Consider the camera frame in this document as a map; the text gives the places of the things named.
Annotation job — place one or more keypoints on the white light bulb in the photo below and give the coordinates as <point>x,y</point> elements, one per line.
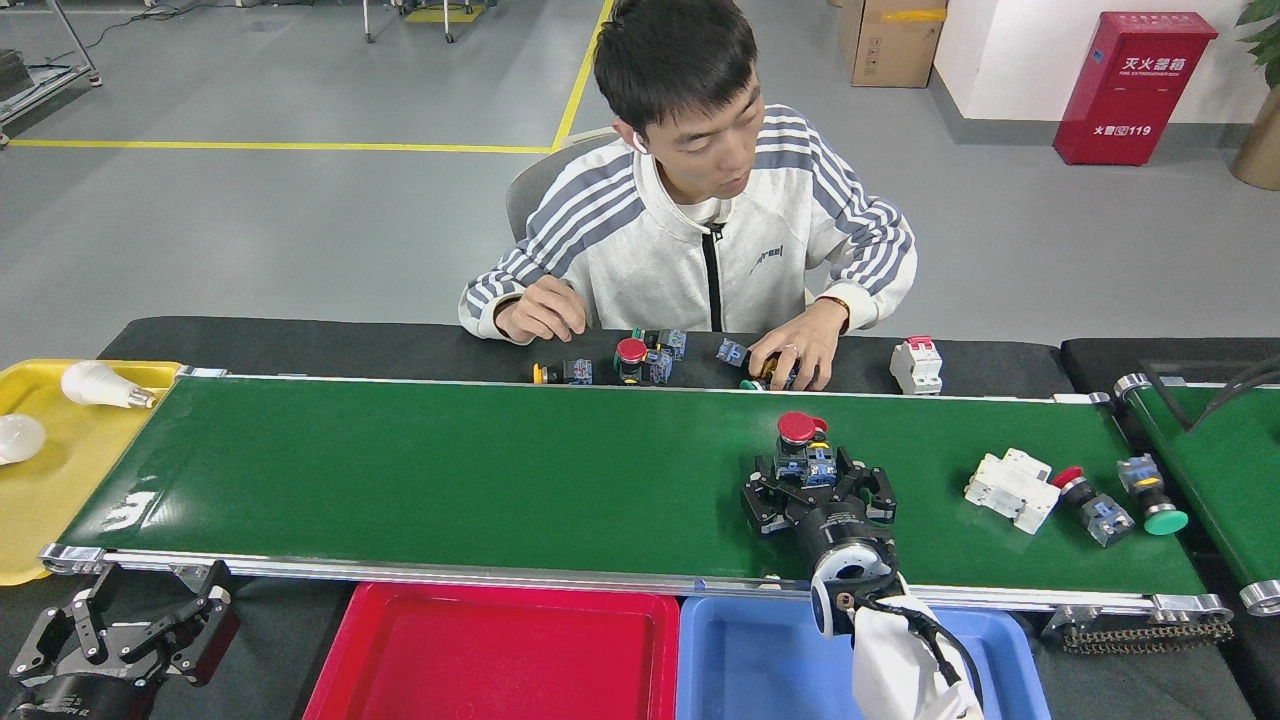
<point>95,384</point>
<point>18,440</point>

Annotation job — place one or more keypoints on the green leafy plant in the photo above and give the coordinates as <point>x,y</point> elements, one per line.
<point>1268,40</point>

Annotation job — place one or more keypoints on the green feeder conveyor belt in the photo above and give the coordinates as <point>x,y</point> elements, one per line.
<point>1230,480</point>

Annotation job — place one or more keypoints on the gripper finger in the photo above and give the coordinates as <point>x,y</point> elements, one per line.
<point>765,505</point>
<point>60,650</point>
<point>215,640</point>
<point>878,495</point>

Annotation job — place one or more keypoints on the grey metal rack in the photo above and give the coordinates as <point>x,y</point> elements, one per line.
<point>45,95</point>

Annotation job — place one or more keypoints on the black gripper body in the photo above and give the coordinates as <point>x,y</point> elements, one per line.
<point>840,520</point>
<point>70,700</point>

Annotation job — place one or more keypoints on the brown cardboard box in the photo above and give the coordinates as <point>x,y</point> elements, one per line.
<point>890,50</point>

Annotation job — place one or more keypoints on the white wheeled stand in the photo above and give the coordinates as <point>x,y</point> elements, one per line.
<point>368,25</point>

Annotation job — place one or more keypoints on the red plastic tray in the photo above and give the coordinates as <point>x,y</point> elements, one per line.
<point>480,660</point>

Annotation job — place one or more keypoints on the red push button switch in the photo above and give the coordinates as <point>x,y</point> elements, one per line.
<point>797,428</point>
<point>1105,520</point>
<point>631,350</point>

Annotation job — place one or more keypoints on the yellow plastic tray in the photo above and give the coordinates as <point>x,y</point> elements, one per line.
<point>60,500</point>

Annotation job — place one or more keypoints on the green main conveyor belt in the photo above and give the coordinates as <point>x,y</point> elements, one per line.
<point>450,470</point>

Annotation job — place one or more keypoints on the blue plastic tray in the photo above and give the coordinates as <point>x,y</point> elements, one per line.
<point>760,670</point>

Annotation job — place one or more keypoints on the person's left hand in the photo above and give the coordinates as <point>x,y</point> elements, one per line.
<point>805,345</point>

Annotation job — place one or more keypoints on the person's right hand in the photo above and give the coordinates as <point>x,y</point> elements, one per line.
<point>545,310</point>

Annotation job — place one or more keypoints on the brown plant pot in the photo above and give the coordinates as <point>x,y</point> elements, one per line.
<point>1262,150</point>

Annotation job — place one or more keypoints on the grey office chair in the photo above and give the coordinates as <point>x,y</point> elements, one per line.
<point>535,185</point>

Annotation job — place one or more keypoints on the person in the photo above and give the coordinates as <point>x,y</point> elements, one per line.
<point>680,250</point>

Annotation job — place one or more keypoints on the white circuit breaker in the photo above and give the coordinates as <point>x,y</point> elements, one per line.
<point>1010,490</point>
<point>915,368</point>

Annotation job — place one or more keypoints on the red fire extinguisher cabinet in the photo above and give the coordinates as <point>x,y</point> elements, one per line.
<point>1130,100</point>

